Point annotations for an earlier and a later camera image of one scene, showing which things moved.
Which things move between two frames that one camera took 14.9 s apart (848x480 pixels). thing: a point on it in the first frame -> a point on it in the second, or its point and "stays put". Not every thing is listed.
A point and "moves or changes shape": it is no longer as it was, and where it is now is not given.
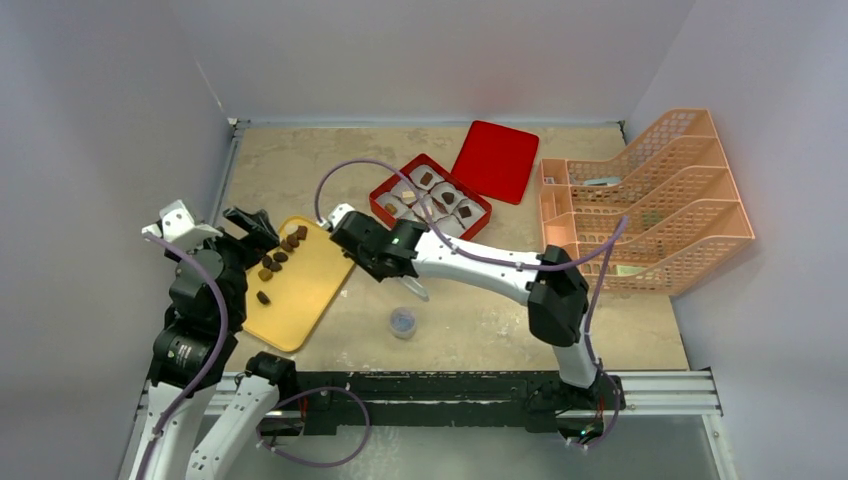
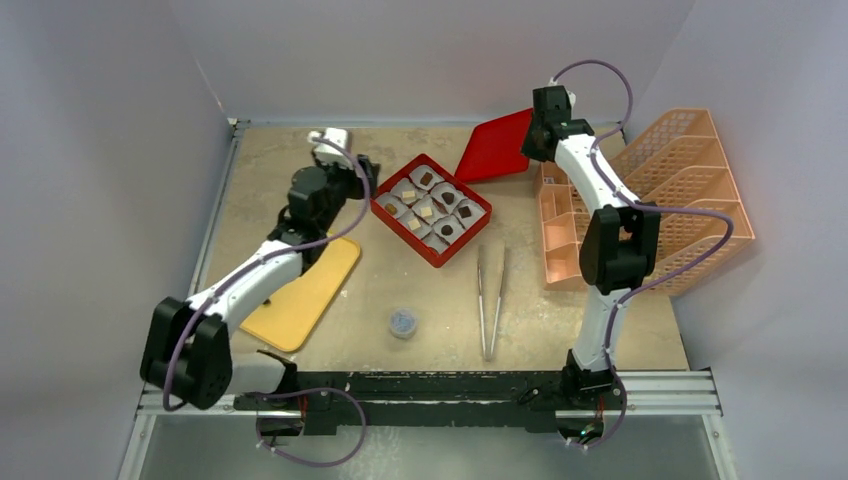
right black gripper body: x=351 y=232 -> x=538 y=142
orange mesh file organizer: x=671 y=195 stays put
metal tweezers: x=415 y=285 -> x=487 y=355
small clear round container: x=403 y=322 stays put
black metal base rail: x=357 y=400 stays put
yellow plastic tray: x=289 y=292 stays put
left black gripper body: x=240 y=253 -> x=344 y=185
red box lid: x=497 y=160 moves or changes shape
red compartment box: x=457 y=209 stays put
